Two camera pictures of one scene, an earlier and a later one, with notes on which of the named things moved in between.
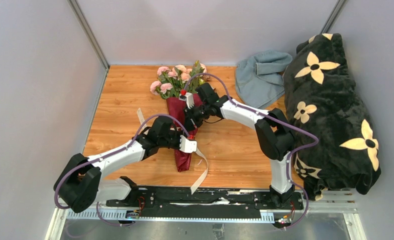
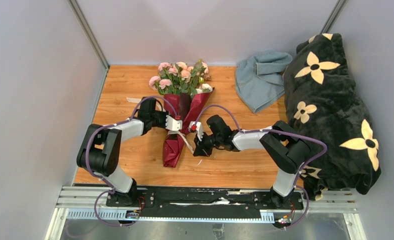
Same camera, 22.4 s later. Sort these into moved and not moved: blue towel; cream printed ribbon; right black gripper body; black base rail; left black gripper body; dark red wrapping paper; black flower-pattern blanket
Moved: dark red wrapping paper; left black gripper body; right black gripper body; cream printed ribbon
Not moved: black flower-pattern blanket; black base rail; blue towel
